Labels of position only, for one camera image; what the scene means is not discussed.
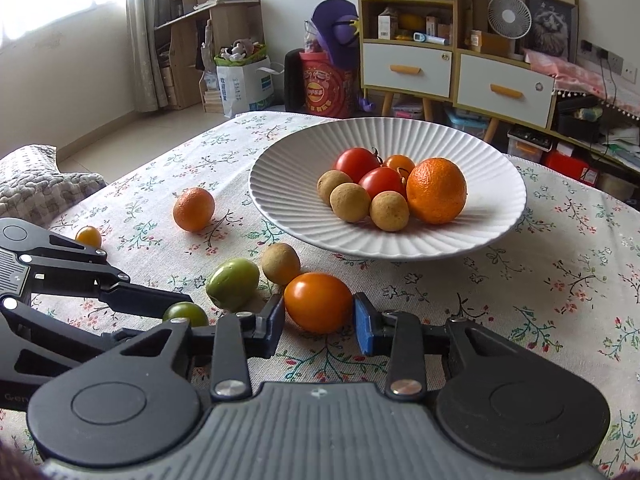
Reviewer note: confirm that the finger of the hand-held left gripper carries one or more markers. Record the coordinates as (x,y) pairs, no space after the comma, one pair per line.
(135,297)
(50,320)

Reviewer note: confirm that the tan longan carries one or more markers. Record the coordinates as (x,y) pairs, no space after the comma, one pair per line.
(331,184)
(350,202)
(389,211)
(281,263)

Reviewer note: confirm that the white ribbed plate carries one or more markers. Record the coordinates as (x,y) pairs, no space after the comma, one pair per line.
(290,185)

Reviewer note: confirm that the red printed bag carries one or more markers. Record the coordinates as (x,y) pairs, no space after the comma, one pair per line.
(322,87)

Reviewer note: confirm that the white drawer cabinet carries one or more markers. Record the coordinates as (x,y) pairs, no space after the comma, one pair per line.
(575,135)

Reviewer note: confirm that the green jujube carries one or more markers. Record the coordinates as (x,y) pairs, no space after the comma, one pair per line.
(185,313)
(232,284)

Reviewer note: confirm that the beige curtain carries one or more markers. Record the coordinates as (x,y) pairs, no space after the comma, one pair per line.
(145,35)

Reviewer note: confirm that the small white desk fan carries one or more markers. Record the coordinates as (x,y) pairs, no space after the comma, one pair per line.
(509,16)

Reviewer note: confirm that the dark wall socket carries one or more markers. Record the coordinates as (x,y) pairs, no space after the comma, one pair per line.
(592,50)

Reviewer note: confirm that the small orange mandarin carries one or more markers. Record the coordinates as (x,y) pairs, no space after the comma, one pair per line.
(194,209)

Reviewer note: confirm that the white paper bag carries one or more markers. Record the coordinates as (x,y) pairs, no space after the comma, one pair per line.
(245,87)

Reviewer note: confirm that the orange cherry tomato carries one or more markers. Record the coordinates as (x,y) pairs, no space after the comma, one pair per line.
(398,163)

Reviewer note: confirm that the grey quilted cushion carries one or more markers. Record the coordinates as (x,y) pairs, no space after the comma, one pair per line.
(40,185)

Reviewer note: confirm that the red tomato with stem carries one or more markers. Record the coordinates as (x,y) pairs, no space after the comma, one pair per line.
(352,162)

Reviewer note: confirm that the pink tasselled cloth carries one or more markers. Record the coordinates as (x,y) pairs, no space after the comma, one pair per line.
(585,77)

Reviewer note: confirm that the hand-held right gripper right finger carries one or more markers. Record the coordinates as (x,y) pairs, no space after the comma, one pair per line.
(367,327)

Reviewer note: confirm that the framed cat picture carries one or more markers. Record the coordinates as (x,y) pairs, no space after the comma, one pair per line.
(550,20)

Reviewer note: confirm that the yellow cherry tomato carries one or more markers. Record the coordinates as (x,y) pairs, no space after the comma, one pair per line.
(88,236)

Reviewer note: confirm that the black speaker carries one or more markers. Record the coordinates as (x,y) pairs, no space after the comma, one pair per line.
(292,80)

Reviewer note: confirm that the purple plush toy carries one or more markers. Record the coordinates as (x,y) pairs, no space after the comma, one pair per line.
(337,25)

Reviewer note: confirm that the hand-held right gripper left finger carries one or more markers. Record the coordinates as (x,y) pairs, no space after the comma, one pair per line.
(272,325)

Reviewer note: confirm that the stuffed toys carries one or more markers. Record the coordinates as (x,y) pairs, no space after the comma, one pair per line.
(240,50)

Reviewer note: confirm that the tall wooden shelf cabinet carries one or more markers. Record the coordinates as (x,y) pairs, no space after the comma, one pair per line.
(407,2)

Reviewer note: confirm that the white blue thermometer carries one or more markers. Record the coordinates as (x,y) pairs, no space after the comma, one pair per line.
(427,38)

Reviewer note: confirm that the wooden bookshelf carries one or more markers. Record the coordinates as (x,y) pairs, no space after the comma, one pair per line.
(225,20)

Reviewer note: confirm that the large orange mandarin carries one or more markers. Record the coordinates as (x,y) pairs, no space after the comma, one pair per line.
(436,190)

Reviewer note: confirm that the red box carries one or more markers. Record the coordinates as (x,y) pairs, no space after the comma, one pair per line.
(570,166)

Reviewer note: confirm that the clear plastic storage box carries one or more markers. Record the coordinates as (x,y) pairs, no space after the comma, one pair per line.
(467,122)

